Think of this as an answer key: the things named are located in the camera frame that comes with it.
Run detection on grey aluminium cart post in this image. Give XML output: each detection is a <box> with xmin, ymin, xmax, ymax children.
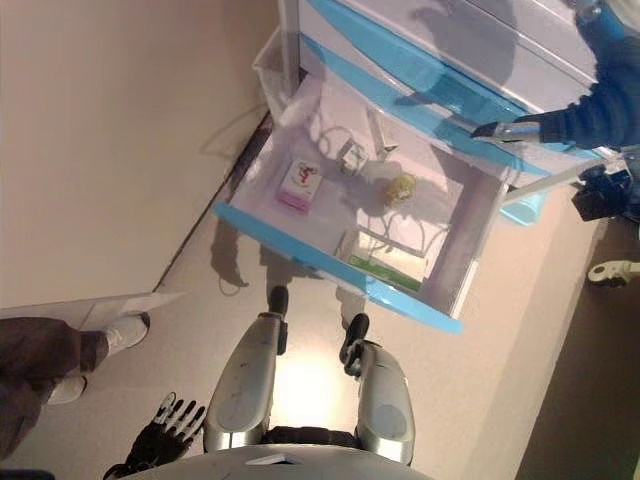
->
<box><xmin>278</xmin><ymin>0</ymin><xmax>302</xmax><ymax>99</ymax></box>
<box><xmin>502</xmin><ymin>149</ymin><xmax>616</xmax><ymax>206</ymax></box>

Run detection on silver right robot leg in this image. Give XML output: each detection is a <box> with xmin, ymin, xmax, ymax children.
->
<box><xmin>344</xmin><ymin>339</ymin><xmax>416</xmax><ymax>469</ymax></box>

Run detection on white sneaker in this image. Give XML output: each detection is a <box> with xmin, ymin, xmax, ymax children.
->
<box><xmin>47</xmin><ymin>375</ymin><xmax>89</xmax><ymax>406</ymax></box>
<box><xmin>97</xmin><ymin>310</ymin><xmax>152</xmax><ymax>354</ymax></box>

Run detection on grey robot torso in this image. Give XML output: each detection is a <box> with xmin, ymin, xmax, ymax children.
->
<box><xmin>119</xmin><ymin>424</ymin><xmax>416</xmax><ymax>480</ymax></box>

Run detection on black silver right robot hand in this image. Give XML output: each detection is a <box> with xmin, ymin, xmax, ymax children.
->
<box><xmin>469</xmin><ymin>112</ymin><xmax>567</xmax><ymax>149</ymax></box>

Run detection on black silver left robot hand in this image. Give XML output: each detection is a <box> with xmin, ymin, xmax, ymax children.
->
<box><xmin>122</xmin><ymin>392</ymin><xmax>207</xmax><ymax>471</ymax></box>

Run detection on person brown trousers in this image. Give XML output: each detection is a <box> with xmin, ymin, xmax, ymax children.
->
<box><xmin>0</xmin><ymin>315</ymin><xmax>109</xmax><ymax>464</ymax></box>

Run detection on green white medicine box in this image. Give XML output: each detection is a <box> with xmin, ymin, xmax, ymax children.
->
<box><xmin>334</xmin><ymin>227</ymin><xmax>434</xmax><ymax>294</ymax></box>

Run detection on black right robot foot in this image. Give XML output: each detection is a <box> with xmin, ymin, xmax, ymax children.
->
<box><xmin>339</xmin><ymin>313</ymin><xmax>371</xmax><ymax>376</ymax></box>

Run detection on black left robot foot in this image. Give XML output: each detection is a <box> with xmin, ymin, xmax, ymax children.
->
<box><xmin>267</xmin><ymin>285</ymin><xmax>291</xmax><ymax>316</ymax></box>

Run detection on light blue waste bin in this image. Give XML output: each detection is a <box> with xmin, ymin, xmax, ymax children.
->
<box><xmin>499</xmin><ymin>192</ymin><xmax>549</xmax><ymax>226</ymax></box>

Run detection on white medical cart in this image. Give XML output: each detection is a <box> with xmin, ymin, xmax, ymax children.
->
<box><xmin>209</xmin><ymin>0</ymin><xmax>640</xmax><ymax>336</ymax></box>

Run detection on silver robot leg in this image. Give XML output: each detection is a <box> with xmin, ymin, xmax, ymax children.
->
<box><xmin>202</xmin><ymin>312</ymin><xmax>291</xmax><ymax>454</ymax></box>
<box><xmin>344</xmin><ymin>339</ymin><xmax>416</xmax><ymax>469</ymax></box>

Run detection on small clear medicine pack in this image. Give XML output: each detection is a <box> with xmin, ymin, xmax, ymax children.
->
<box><xmin>339</xmin><ymin>142</ymin><xmax>369</xmax><ymax>176</ymax></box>

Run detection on silver left robot leg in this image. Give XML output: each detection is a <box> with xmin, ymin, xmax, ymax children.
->
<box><xmin>202</xmin><ymin>312</ymin><xmax>291</xmax><ymax>454</ymax></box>

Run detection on pink white medicine box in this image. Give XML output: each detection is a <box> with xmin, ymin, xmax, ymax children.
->
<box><xmin>276</xmin><ymin>158</ymin><xmax>324</xmax><ymax>214</ymax></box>

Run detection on black robot foot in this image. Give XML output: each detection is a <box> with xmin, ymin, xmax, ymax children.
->
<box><xmin>339</xmin><ymin>313</ymin><xmax>371</xmax><ymax>376</ymax></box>
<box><xmin>267</xmin><ymin>285</ymin><xmax>291</xmax><ymax>316</ymax></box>

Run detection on yellow amber medicine bottle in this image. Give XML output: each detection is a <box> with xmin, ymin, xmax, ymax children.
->
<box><xmin>382</xmin><ymin>173</ymin><xmax>417</xmax><ymax>204</ymax></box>

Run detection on coiled clear tubing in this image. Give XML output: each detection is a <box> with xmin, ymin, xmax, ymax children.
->
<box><xmin>314</xmin><ymin>124</ymin><xmax>354</xmax><ymax>159</ymax></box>
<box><xmin>369</xmin><ymin>209</ymin><xmax>451</xmax><ymax>261</ymax></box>

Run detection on thin white wall cable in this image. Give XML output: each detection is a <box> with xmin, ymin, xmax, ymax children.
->
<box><xmin>202</xmin><ymin>107</ymin><xmax>266</xmax><ymax>156</ymax></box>

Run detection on clear plastic side bin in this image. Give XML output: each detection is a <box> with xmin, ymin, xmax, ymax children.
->
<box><xmin>252</xmin><ymin>27</ymin><xmax>301</xmax><ymax>119</ymax></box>

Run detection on white bed caster wheel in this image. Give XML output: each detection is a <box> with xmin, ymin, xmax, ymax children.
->
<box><xmin>587</xmin><ymin>258</ymin><xmax>640</xmax><ymax>289</ymax></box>

